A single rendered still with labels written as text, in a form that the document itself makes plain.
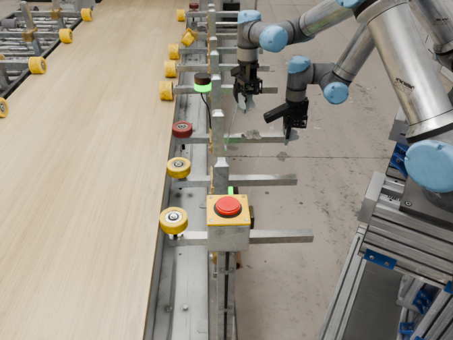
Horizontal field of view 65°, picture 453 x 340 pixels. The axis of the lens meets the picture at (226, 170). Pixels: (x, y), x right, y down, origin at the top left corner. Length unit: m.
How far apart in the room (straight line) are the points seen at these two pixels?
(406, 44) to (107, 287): 0.83
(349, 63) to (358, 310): 1.06
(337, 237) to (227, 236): 1.75
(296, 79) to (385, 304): 1.07
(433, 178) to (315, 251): 1.43
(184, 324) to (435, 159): 0.80
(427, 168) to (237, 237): 0.43
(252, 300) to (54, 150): 1.18
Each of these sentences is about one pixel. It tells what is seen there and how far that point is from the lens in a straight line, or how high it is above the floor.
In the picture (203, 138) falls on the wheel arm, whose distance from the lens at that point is 1.44.
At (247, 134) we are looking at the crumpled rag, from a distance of 1.45.
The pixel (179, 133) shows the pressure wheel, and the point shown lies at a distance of 1.40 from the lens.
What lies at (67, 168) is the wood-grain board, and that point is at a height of 0.90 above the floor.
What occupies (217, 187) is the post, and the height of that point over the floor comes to 1.06.
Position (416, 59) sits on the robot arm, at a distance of 0.83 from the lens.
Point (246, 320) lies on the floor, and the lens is 1.88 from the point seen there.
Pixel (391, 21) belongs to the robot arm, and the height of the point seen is 1.44.
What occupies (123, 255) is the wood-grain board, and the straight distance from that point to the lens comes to 0.97.
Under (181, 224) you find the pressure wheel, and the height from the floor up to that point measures 0.90.
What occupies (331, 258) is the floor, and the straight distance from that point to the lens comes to 2.18.
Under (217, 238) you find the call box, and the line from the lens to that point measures 0.59.
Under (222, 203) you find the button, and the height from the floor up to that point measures 1.23.
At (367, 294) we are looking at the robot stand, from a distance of 1.83.
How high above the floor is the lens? 1.63
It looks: 38 degrees down
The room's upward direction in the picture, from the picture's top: 1 degrees clockwise
